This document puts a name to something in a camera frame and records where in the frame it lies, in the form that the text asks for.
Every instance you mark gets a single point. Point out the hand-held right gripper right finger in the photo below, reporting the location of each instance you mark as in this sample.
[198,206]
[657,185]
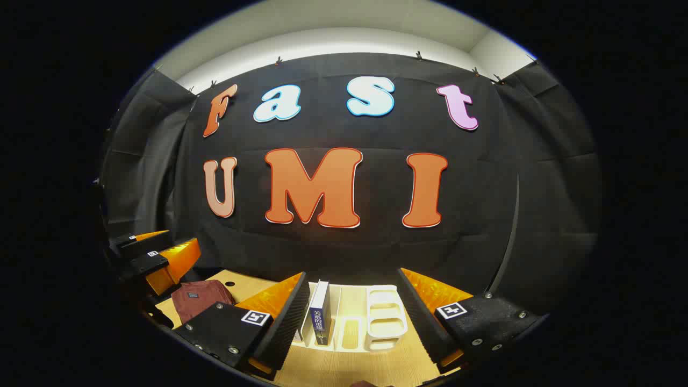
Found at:
[424,328]

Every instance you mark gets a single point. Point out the white plastic bookshelf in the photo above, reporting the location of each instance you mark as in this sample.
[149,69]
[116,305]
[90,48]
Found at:
[384,322]

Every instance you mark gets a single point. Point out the black backdrop stand pole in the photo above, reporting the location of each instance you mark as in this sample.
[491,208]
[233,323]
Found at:
[510,242]

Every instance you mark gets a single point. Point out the blue book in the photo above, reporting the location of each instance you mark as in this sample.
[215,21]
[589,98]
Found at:
[321,317]

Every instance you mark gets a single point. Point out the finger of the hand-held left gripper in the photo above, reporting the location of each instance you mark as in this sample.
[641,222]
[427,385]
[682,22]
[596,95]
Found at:
[140,264]
[140,244]

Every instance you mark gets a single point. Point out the maroon schoolbag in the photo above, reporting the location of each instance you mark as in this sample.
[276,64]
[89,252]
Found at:
[201,298]

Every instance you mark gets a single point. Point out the black backdrop cloth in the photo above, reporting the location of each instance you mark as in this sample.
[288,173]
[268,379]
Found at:
[376,134]

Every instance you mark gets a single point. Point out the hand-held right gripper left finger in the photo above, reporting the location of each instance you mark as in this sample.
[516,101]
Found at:
[285,333]

